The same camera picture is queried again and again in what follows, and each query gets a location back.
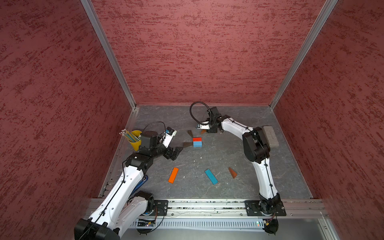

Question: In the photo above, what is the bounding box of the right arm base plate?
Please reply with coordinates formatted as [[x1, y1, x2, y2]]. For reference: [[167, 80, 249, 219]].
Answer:
[[244, 200, 287, 218]]

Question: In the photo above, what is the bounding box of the reddish brown wedge block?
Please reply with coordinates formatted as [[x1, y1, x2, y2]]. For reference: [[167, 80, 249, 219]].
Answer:
[[229, 167, 238, 179]]

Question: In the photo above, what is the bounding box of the teal block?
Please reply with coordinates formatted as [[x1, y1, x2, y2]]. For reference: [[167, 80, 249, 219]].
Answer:
[[205, 169, 218, 185]]

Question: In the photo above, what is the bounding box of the bundle of pencils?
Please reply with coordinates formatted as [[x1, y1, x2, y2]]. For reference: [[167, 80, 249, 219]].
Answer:
[[119, 129, 140, 143]]

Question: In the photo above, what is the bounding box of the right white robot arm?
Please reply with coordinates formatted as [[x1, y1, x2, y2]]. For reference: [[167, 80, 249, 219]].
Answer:
[[189, 102, 283, 216]]

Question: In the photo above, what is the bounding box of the light blue rectangular block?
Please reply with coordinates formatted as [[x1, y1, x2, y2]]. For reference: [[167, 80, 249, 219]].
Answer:
[[193, 141, 203, 148]]

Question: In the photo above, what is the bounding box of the blue stapler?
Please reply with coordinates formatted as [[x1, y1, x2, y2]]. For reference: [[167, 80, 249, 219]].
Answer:
[[131, 175, 149, 195]]

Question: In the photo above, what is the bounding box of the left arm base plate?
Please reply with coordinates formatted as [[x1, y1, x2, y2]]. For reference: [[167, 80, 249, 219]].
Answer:
[[149, 200, 169, 217]]

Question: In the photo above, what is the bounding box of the white slotted cable duct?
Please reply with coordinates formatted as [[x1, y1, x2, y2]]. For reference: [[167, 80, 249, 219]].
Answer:
[[129, 219, 264, 232]]

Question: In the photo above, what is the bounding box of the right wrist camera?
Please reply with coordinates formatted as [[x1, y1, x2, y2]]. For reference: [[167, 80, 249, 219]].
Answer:
[[196, 121, 211, 130]]

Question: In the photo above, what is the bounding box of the yellow pencil cup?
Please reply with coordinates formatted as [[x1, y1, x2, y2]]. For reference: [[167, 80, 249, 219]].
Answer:
[[129, 130, 142, 151]]

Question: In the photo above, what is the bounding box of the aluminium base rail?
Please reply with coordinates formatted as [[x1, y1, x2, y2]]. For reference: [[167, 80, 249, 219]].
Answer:
[[164, 199, 329, 219]]

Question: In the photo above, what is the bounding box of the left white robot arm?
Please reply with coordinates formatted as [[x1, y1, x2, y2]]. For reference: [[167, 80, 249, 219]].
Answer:
[[74, 127, 183, 240]]

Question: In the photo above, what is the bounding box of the grey rectangular eraser block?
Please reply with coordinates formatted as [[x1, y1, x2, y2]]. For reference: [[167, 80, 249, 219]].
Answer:
[[263, 126, 280, 148]]

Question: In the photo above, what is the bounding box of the orange block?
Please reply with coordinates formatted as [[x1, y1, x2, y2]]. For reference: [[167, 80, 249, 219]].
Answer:
[[168, 168, 179, 184]]

